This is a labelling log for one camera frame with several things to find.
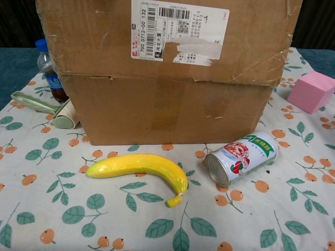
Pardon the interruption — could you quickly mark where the brown cardboard box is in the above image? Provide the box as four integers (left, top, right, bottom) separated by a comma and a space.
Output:
35, 0, 303, 146

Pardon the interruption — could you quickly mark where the yellow banana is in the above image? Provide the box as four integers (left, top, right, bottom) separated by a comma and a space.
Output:
86, 153, 189, 209

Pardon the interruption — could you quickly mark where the printed white tin can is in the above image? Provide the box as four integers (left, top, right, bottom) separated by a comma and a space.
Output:
204, 131, 279, 188

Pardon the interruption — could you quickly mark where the green lint roller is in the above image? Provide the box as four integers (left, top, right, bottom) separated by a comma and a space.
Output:
10, 90, 81, 130

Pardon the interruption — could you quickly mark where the floral leaf print tablecloth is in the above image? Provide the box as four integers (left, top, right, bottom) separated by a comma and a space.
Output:
0, 47, 335, 251

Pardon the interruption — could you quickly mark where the cola bottle blue cap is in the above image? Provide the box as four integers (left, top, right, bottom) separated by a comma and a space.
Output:
36, 38, 70, 103

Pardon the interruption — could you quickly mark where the pink foam cube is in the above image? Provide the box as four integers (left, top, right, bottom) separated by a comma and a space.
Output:
287, 72, 335, 115

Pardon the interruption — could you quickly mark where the teal table cover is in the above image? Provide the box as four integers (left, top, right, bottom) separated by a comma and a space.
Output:
0, 47, 335, 111

